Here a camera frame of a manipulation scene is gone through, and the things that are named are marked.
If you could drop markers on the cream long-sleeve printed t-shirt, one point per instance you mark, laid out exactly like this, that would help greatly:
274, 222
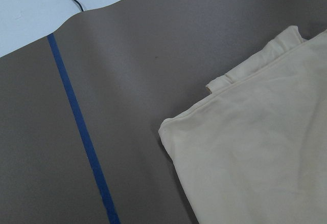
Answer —
254, 149

